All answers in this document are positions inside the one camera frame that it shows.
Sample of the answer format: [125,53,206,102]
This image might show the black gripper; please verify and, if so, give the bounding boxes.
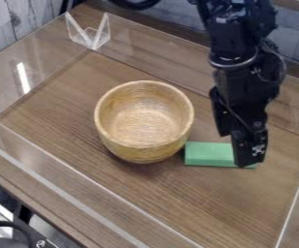
[209,50,285,168]

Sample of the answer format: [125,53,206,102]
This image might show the green rectangular block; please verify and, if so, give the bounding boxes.
[182,140,257,170]

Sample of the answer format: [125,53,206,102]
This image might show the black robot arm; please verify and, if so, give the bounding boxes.
[190,0,285,168]

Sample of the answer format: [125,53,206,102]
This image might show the wooden bowl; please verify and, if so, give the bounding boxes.
[93,80,193,164]

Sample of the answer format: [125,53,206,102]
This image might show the clear acrylic enclosure walls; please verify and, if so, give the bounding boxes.
[0,8,299,248]

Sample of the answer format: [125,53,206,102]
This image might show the black table leg bracket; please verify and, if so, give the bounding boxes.
[12,204,76,248]

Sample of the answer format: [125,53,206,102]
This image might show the black cable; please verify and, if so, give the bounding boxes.
[0,220,32,248]

